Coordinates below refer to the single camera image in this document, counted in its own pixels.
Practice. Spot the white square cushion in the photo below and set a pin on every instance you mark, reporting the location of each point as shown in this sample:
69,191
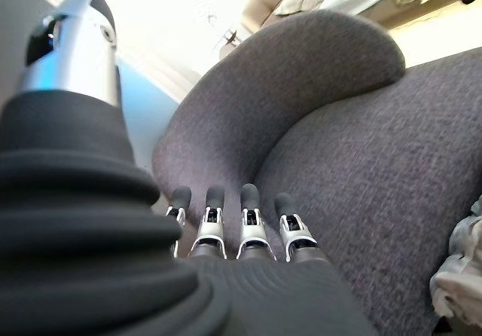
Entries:
461,279

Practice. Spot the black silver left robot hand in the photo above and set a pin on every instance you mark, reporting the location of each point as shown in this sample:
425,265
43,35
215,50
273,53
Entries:
75,238

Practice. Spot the grey fabric armchair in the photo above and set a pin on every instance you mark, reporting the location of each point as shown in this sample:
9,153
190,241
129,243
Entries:
357,155

